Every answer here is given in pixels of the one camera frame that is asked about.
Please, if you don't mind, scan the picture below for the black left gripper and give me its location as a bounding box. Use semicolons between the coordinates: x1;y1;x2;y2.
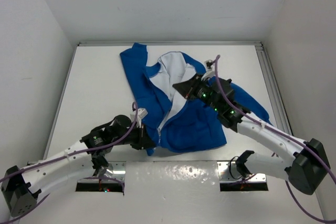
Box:
112;122;155;150

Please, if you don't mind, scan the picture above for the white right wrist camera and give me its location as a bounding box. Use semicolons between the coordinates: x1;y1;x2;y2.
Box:
202;60;215;81

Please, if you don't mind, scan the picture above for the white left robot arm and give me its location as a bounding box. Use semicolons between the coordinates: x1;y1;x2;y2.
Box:
1;115;155;218

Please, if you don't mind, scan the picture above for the blue zip-up fleece jacket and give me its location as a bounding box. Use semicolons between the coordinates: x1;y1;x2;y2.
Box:
119;42;272;156

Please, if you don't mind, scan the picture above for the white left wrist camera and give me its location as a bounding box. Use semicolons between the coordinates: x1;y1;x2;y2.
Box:
135;108;148;120

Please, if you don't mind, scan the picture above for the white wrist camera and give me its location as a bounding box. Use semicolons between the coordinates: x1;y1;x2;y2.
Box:
135;108;148;120
202;60;215;81

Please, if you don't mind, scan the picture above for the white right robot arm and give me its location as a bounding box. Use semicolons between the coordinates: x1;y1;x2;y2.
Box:
173;74;330;195

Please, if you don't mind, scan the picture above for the metal base mounting plate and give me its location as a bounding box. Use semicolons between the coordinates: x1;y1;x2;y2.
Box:
78;161;267;184

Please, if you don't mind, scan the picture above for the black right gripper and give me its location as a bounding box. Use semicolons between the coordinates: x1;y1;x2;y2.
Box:
172;73;221;113

